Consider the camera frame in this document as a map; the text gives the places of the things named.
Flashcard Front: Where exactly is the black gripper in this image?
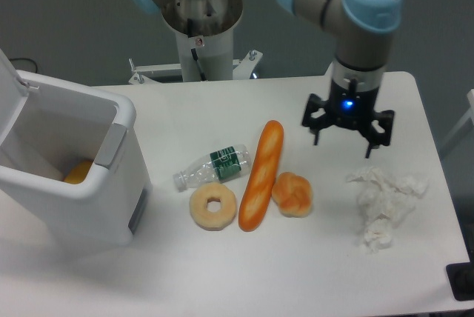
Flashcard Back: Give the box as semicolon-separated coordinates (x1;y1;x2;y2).
301;80;395;159

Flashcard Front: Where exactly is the white trash can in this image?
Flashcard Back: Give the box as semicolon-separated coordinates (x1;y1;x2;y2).
1;56;153;244

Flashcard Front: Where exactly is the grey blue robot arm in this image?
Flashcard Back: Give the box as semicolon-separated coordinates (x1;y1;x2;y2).
133;0;403;149

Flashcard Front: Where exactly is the crumpled white tissue large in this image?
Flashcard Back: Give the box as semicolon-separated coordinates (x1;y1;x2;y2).
346;167;429;227

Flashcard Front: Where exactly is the knotted bread roll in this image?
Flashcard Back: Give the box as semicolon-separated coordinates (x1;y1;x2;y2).
271;172;313;218

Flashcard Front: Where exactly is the orange baguette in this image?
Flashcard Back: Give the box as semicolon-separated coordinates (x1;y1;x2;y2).
238;120;284;232

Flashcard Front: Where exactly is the crumpled white tissue small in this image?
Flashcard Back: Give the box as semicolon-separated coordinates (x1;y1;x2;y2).
361;218;393;254

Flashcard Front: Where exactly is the clear plastic bottle green label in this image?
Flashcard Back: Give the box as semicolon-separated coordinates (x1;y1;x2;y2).
173;144;252;192

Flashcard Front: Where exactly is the glazed donut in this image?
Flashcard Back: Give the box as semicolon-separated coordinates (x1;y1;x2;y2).
189;183;237;230

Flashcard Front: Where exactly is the black device at edge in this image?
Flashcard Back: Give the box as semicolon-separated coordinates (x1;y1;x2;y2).
446;262;473;301

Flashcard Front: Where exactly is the orange item in bin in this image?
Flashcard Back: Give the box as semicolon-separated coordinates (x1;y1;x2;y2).
63;160;93;184

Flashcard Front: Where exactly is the white frame at right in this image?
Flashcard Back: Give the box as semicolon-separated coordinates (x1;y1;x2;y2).
438;89;473;160

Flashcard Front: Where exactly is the black pedestal cable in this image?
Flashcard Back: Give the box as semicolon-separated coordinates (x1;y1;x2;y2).
187;18;207;82

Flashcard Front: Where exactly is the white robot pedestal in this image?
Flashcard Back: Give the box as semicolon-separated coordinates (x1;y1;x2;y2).
129;0;263;84

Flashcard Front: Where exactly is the black floor cable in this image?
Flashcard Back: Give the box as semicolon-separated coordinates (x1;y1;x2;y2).
7;57;39;73

